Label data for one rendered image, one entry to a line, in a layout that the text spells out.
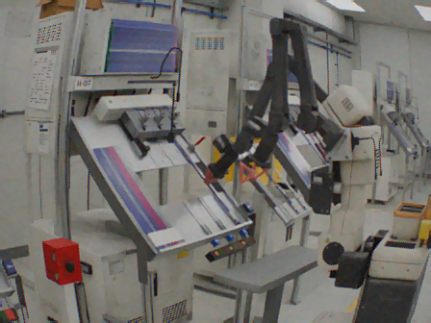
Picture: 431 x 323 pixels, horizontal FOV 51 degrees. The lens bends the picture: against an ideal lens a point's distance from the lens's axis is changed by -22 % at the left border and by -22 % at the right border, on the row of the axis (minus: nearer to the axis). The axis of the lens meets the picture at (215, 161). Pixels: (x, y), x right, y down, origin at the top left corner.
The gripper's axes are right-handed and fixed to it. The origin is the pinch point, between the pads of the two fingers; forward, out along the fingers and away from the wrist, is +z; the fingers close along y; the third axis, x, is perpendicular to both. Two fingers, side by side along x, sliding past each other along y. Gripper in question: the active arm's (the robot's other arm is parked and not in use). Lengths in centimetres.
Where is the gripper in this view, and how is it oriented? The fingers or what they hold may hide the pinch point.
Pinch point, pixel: (207, 181)
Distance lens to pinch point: 257.1
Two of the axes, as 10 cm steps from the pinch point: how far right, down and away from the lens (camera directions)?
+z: -6.1, 6.4, 4.7
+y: -5.5, 0.8, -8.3
